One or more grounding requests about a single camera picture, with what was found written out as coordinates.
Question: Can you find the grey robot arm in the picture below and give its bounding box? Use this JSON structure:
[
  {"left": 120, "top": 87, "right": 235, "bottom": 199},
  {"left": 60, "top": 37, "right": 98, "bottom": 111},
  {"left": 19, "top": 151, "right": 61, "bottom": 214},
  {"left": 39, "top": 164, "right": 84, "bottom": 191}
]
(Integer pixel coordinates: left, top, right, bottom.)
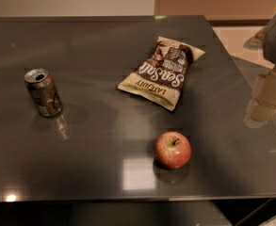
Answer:
[{"left": 244, "top": 14, "right": 276, "bottom": 128}]

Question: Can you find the red apple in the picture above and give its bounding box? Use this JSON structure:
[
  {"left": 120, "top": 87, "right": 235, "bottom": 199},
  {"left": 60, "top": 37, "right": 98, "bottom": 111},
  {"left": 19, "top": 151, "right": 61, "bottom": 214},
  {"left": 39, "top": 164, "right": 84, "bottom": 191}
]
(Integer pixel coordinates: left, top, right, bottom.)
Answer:
[{"left": 154, "top": 131, "right": 191, "bottom": 170}]

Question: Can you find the sea salt chips bag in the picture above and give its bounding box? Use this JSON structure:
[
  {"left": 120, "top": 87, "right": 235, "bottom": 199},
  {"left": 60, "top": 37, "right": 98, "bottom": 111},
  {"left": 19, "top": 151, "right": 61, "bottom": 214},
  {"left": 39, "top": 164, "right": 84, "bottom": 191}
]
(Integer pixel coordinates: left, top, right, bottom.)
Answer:
[{"left": 118, "top": 37, "right": 205, "bottom": 111}]

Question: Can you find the brown soda can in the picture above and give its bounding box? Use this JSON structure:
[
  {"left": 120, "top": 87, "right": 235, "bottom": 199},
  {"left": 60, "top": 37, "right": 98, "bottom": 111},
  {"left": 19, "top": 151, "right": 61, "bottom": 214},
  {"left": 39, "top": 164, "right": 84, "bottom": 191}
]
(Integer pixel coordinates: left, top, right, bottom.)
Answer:
[{"left": 24, "top": 68, "right": 63, "bottom": 118}]

